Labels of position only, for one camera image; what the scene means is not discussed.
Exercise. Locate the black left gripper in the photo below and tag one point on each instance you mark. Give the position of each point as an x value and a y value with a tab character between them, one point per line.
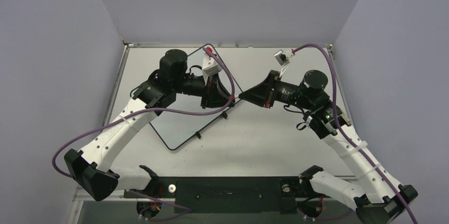
214	93

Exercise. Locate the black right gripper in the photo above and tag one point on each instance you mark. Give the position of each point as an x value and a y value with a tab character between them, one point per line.
272	89

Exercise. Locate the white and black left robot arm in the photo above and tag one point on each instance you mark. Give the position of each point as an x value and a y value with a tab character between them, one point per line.
92	165

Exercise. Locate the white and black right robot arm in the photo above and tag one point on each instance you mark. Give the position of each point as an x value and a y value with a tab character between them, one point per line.
377	197

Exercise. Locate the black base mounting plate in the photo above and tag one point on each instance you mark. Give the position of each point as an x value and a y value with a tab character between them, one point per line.
254	194

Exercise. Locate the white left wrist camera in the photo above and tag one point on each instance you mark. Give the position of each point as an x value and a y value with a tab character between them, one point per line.
210	67

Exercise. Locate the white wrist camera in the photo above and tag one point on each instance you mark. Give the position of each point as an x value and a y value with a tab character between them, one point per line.
283	58
210	67

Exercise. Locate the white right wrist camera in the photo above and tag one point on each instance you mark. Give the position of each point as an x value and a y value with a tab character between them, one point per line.
283	58

